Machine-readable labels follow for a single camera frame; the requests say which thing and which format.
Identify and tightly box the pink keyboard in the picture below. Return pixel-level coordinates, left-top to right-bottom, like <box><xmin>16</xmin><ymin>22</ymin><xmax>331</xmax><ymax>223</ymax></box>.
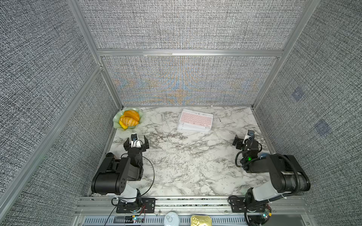
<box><xmin>178</xmin><ymin>109</ymin><xmax>214</xmax><ymax>130</ymax></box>

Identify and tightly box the yellow keyboard mid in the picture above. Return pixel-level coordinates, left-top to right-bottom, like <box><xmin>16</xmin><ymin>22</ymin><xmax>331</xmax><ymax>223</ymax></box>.
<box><xmin>177</xmin><ymin>126</ymin><xmax>211</xmax><ymax>132</ymax></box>

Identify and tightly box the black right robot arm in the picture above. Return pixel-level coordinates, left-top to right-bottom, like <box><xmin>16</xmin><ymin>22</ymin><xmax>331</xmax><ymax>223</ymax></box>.
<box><xmin>229</xmin><ymin>131</ymin><xmax>311</xmax><ymax>212</ymax></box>

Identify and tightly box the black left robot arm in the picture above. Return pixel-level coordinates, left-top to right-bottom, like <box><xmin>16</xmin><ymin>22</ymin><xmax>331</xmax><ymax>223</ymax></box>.
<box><xmin>91</xmin><ymin>134</ymin><xmax>150</xmax><ymax>207</ymax></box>

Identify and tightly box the orange bread pastry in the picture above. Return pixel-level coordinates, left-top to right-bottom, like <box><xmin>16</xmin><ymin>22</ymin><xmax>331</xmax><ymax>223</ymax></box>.
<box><xmin>119</xmin><ymin>110</ymin><xmax>140</xmax><ymax>130</ymax></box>

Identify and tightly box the green leaf-shaped plate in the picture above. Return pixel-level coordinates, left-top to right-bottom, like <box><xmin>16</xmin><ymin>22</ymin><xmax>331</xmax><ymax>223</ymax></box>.
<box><xmin>112</xmin><ymin>108</ymin><xmax>144</xmax><ymax>131</ymax></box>

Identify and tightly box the gold metal tin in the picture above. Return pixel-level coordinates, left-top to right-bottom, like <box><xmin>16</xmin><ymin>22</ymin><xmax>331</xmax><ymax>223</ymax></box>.
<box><xmin>190</xmin><ymin>215</ymin><xmax>212</xmax><ymax>226</ymax></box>

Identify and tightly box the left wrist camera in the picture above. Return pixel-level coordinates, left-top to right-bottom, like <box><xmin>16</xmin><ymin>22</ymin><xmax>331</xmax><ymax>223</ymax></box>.
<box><xmin>131</xmin><ymin>134</ymin><xmax>142</xmax><ymax>148</ymax></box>

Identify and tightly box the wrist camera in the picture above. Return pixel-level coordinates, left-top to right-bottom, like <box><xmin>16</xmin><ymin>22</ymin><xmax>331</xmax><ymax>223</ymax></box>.
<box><xmin>243</xmin><ymin>130</ymin><xmax>255</xmax><ymax>144</ymax></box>
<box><xmin>131</xmin><ymin>134</ymin><xmax>142</xmax><ymax>148</ymax></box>

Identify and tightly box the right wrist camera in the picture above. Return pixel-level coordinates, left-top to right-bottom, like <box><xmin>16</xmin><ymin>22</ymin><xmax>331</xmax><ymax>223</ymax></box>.
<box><xmin>243</xmin><ymin>130</ymin><xmax>255</xmax><ymax>144</ymax></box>

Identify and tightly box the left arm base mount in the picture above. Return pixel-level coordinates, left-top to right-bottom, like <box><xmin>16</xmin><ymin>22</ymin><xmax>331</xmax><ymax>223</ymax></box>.
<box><xmin>116</xmin><ymin>198</ymin><xmax>156</xmax><ymax>215</ymax></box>

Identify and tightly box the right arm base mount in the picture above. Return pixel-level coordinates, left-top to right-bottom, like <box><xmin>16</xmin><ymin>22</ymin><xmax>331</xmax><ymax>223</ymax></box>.
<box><xmin>227</xmin><ymin>195</ymin><xmax>272</xmax><ymax>226</ymax></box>

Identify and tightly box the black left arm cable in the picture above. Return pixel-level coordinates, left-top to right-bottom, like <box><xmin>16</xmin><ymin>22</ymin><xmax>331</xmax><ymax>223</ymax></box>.
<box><xmin>103</xmin><ymin>156</ymin><xmax>156</xmax><ymax>226</ymax></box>

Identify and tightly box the aluminium front rail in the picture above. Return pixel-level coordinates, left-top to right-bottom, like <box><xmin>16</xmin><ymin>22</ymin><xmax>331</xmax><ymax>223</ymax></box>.
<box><xmin>71</xmin><ymin>196</ymin><xmax>317</xmax><ymax>226</ymax></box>

